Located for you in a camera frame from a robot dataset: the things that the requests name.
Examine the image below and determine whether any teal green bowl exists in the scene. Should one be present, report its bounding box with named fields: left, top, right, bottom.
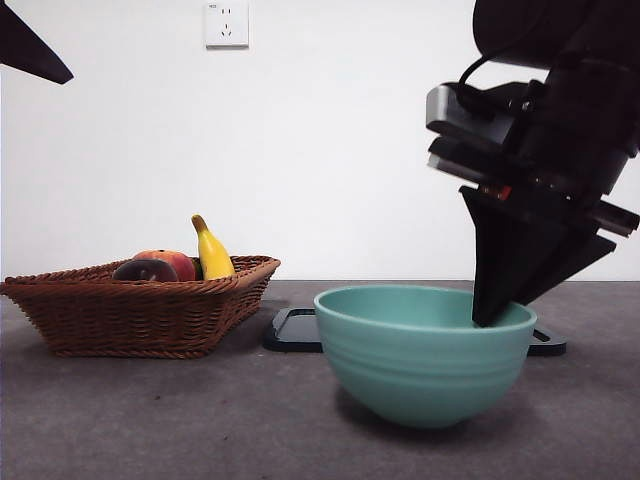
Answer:
left=313, top=284, right=539, bottom=430

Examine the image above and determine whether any dark red plum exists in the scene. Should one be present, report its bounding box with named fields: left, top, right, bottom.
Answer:
left=111, top=259, right=179, bottom=284

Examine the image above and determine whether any black tray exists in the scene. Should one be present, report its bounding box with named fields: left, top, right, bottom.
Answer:
left=262, top=307, right=568, bottom=357

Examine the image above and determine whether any red yellow apple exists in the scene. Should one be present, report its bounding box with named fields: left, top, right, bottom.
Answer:
left=132, top=249, right=197, bottom=282

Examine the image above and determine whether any yellow banana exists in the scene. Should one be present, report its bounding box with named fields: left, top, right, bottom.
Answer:
left=191, top=214, right=236, bottom=281

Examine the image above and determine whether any brown wicker basket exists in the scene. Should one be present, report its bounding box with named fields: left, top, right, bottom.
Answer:
left=0, top=255, right=282, bottom=360

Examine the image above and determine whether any black camera cable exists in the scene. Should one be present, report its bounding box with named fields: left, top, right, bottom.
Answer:
left=457, top=53, right=497, bottom=112

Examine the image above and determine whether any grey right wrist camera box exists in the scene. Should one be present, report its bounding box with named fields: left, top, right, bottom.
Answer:
left=425, top=82, right=521, bottom=149

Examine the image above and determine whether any white wall socket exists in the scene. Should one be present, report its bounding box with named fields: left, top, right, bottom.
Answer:
left=204, top=2, right=250, bottom=50

